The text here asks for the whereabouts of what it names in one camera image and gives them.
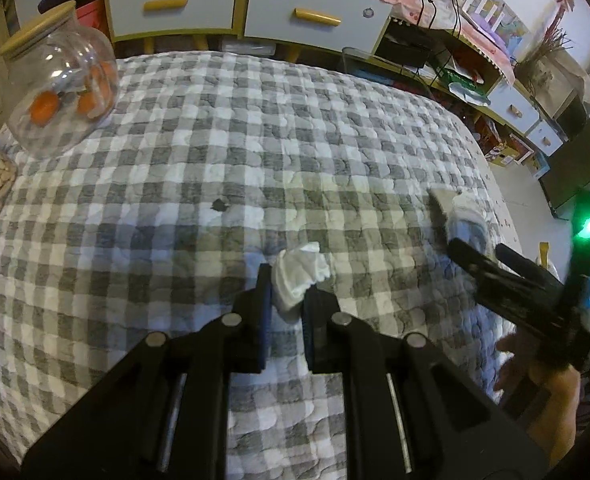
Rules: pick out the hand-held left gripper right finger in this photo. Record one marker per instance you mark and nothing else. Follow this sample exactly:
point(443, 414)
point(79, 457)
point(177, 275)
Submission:
point(311, 332)

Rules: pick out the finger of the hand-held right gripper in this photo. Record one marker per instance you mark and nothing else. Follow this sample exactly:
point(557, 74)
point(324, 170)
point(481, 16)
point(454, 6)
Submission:
point(480, 262)
point(525, 262)

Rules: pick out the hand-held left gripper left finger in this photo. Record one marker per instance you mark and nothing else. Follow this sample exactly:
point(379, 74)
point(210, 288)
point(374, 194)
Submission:
point(264, 310)

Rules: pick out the printed paper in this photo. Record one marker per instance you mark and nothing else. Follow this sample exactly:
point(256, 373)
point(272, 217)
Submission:
point(462, 217)

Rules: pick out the white tissue wad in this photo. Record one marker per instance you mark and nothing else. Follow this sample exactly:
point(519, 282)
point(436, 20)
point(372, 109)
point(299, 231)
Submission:
point(300, 270)

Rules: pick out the person's right forearm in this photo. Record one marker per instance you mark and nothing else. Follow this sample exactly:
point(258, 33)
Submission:
point(562, 430)

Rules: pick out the person's right hand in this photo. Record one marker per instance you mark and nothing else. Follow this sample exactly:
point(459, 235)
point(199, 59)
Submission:
point(517, 355)

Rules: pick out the grey refrigerator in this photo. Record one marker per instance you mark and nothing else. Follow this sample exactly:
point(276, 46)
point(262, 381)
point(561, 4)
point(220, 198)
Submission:
point(575, 175)

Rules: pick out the small dark scrap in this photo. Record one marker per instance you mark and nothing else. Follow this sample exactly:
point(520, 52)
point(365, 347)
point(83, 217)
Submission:
point(219, 205)

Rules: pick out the printed cardboard box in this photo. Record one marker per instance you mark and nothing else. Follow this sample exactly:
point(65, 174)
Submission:
point(492, 140)

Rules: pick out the small white drawer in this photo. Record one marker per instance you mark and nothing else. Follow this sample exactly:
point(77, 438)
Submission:
point(512, 105)
point(545, 135)

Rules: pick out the black microwave oven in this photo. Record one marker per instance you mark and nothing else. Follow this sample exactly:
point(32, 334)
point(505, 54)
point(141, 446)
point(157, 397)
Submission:
point(577, 117)

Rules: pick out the green printed box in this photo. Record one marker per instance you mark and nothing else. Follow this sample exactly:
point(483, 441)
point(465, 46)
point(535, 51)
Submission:
point(455, 76)

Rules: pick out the dried plant in cream pot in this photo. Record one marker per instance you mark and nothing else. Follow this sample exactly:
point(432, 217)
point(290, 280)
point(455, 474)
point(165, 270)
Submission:
point(555, 75)

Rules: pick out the grey white checkered blanket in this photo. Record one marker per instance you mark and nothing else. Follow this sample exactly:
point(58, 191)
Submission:
point(175, 135)

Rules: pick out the black electronic box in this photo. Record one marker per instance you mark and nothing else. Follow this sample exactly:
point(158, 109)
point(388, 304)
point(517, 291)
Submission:
point(405, 50)

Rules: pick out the colourful picture board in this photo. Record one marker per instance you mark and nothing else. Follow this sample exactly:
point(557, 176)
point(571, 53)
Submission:
point(497, 17)

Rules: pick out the glass jar with wooden lid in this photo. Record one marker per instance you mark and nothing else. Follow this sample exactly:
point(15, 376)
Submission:
point(60, 132)

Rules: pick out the small orange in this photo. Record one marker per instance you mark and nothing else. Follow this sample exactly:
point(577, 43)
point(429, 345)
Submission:
point(88, 103)
point(106, 79)
point(42, 107)

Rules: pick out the yellow green wooden cabinet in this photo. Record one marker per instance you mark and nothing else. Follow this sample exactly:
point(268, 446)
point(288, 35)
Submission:
point(242, 5)

